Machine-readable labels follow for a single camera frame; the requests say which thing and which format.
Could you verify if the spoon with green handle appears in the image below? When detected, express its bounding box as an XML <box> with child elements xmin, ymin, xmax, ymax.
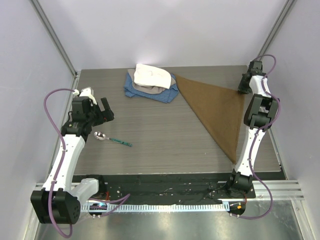
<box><xmin>93</xmin><ymin>131</ymin><xmax>133</xmax><ymax>147</ymax></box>

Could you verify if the brown cloth napkin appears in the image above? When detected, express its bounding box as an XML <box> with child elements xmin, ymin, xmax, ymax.
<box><xmin>175</xmin><ymin>75</ymin><xmax>245</xmax><ymax>164</ymax></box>

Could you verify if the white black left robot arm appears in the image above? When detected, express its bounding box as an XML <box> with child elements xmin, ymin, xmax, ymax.
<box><xmin>30</xmin><ymin>96</ymin><xmax>114</xmax><ymax>225</ymax></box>

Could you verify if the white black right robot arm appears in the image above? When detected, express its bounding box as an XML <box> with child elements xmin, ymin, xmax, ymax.
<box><xmin>225</xmin><ymin>59</ymin><xmax>280</xmax><ymax>198</ymax></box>

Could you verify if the white folded cloth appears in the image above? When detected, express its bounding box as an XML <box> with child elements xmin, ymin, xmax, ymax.
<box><xmin>133</xmin><ymin>63</ymin><xmax>172</xmax><ymax>89</ymax></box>

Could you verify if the blue checkered cloth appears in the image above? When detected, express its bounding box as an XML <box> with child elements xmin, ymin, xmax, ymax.
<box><xmin>124</xmin><ymin>72</ymin><xmax>179</xmax><ymax>103</ymax></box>

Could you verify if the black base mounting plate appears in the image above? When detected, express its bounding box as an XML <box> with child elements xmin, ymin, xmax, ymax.
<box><xmin>71</xmin><ymin>172</ymin><xmax>258</xmax><ymax>205</ymax></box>

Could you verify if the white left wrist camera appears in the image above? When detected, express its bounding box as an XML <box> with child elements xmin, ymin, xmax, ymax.
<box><xmin>72</xmin><ymin>87</ymin><xmax>97</xmax><ymax>105</ymax></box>

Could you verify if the aluminium frame rail right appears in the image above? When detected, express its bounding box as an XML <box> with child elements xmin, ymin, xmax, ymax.
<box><xmin>258</xmin><ymin>0</ymin><xmax>297</xmax><ymax>56</ymax></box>

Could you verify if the aluminium frame rail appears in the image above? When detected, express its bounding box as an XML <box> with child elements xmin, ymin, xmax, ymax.
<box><xmin>29</xmin><ymin>0</ymin><xmax>77</xmax><ymax>78</ymax></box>
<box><xmin>258</xmin><ymin>0</ymin><xmax>297</xmax><ymax>56</ymax></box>

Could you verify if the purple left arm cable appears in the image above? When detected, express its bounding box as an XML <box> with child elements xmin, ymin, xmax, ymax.
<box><xmin>43</xmin><ymin>88</ymin><xmax>131</xmax><ymax>238</ymax></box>

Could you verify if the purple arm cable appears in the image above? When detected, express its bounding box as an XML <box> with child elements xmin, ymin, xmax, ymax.
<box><xmin>237</xmin><ymin>54</ymin><xmax>283</xmax><ymax>220</ymax></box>
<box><xmin>43</xmin><ymin>88</ymin><xmax>131</xmax><ymax>238</ymax></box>

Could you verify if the aluminium frame rail left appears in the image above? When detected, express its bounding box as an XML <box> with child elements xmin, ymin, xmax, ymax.
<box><xmin>29</xmin><ymin>0</ymin><xmax>77</xmax><ymax>78</ymax></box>

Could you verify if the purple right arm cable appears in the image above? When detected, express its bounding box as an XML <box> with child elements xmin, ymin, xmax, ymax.
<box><xmin>237</xmin><ymin>54</ymin><xmax>283</xmax><ymax>220</ymax></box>

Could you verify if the white slotted cable duct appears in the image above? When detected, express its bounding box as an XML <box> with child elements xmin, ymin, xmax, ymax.
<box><xmin>80</xmin><ymin>202</ymin><xmax>230</xmax><ymax>213</ymax></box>

